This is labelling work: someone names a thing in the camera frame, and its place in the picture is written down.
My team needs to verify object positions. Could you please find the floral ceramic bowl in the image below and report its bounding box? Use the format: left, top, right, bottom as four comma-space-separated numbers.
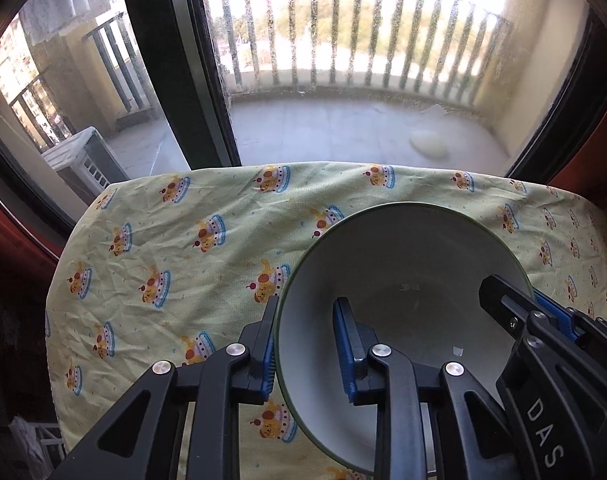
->
276, 203, 532, 473

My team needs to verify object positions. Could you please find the yellow cake print tablecloth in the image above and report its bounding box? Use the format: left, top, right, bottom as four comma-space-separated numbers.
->
44, 160, 607, 480

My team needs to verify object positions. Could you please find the red curtain right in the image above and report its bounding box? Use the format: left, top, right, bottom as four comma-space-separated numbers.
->
551, 151, 607, 203

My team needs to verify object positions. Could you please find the red curtain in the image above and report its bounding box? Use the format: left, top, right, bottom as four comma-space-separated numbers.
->
0, 204, 56, 275
551, 151, 607, 203

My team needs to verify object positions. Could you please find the white crumpled paper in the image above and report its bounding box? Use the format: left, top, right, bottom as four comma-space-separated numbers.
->
10, 416, 46, 474

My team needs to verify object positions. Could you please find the red curtain left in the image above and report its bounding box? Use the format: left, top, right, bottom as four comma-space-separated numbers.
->
0, 204, 56, 275

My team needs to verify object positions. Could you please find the white outdoor air conditioner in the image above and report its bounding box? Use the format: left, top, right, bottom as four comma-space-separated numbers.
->
41, 127, 130, 205

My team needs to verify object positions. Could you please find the balcony railing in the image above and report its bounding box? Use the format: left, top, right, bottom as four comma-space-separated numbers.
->
0, 0, 514, 151

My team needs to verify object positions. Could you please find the hanging white cloth outside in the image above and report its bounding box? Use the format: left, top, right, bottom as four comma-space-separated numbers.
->
19, 0, 110, 46

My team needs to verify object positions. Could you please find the black window frame post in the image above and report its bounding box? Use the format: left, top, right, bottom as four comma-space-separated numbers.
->
125, 0, 242, 169

